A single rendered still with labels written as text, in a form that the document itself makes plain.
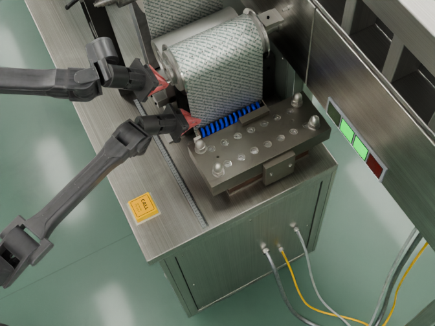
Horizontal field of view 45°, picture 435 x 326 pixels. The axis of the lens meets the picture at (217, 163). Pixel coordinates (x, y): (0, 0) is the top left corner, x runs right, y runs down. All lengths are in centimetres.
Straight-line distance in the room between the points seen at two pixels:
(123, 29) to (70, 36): 20
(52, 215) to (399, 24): 88
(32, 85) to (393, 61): 80
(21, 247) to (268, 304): 137
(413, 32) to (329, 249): 163
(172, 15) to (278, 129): 45
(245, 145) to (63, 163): 151
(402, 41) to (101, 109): 111
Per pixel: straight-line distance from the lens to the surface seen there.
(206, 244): 167
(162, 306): 247
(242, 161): 152
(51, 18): 221
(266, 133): 157
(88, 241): 265
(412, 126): 116
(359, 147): 139
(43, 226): 134
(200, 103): 150
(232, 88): 152
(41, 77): 131
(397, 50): 110
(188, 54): 140
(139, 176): 169
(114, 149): 138
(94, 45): 135
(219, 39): 142
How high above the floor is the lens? 236
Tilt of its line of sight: 61 degrees down
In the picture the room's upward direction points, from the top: 8 degrees counter-clockwise
